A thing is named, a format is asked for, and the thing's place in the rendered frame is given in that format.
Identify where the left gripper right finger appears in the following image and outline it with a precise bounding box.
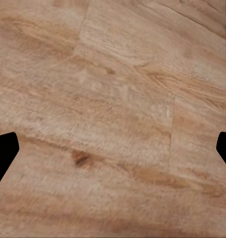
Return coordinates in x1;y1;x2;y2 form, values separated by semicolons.
216;131;226;163

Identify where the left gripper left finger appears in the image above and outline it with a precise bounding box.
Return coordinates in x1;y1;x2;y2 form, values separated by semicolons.
0;132;19;181

